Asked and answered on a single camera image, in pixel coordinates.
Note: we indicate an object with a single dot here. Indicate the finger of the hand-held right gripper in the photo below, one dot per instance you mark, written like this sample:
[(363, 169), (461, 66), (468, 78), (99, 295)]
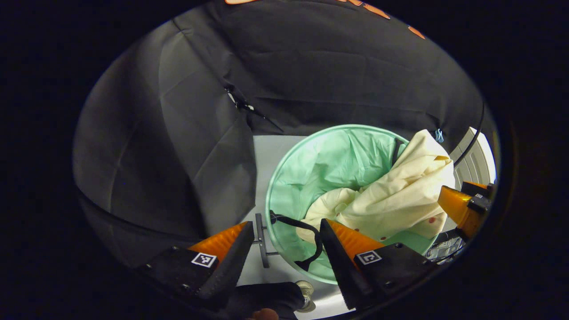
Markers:
[(458, 204)]

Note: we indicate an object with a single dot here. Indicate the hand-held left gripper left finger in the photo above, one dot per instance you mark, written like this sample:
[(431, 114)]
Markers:
[(231, 266)]

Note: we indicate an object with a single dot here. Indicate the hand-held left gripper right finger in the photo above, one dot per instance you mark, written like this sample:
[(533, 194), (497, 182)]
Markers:
[(340, 266)]

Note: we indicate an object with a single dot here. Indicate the cream collared shirt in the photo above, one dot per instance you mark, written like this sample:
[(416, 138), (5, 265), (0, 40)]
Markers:
[(400, 195)]

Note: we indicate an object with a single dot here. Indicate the green laundry hamper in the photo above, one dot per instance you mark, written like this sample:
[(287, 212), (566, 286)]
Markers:
[(329, 164)]

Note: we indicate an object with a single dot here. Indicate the grey metal rack foot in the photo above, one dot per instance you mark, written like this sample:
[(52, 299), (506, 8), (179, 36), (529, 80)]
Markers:
[(260, 240)]

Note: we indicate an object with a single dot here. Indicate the person's black trouser leg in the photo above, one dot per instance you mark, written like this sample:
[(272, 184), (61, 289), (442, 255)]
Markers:
[(262, 295)]

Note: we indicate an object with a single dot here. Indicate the person's pale shoe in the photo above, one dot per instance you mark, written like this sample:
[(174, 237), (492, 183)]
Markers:
[(306, 295)]

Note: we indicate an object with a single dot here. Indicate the white plastic object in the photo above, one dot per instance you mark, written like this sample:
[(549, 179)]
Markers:
[(478, 162)]

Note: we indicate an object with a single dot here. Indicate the small blue clip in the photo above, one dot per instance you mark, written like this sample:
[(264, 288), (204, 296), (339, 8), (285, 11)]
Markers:
[(439, 135)]

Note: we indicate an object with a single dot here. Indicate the black binder clip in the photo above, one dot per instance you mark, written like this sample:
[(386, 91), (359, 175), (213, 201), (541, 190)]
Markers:
[(238, 101)]

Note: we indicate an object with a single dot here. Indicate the black backdrop cloth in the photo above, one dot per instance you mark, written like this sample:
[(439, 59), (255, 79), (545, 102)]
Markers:
[(311, 66)]

